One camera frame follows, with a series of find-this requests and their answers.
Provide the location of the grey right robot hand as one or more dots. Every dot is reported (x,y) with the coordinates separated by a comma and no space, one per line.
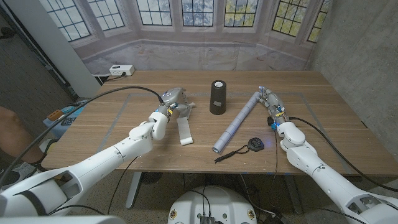
(273,104)

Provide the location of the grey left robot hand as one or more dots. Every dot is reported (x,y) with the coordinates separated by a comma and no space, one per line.
(174,96)

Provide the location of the white gauze bandage strip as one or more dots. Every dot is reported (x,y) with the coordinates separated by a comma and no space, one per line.
(184,130)

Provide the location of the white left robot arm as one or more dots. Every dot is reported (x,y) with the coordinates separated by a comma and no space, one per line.
(99,161)

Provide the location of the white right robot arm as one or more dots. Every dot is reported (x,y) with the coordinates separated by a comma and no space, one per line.
(326,177)

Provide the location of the black cylindrical speaker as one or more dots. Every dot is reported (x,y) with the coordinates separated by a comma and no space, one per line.
(217,99)

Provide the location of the white rolled paper tube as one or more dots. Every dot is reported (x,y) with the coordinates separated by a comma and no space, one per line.
(237,123)

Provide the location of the printed window backdrop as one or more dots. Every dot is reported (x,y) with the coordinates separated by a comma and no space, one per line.
(199,53)

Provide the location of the white power strip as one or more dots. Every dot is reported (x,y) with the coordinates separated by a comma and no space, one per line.
(121,70)

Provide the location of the black round fan base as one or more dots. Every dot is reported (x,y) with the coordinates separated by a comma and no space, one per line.
(151,177)

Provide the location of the grey table leg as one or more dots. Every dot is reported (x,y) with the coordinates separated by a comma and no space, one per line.
(293,193)

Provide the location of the white table leg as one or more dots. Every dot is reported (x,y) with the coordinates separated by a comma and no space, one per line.
(133,189)

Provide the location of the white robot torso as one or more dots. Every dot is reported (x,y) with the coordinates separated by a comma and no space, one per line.
(214,202)

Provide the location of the orange block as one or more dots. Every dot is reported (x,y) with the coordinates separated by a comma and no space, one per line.
(55,115)

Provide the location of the blue box with items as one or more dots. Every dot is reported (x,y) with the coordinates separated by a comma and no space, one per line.
(54,130)

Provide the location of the person leg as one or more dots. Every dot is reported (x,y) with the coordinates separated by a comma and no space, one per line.
(15,133)

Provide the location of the grey sneaker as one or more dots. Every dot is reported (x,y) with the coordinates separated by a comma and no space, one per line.
(17,174)

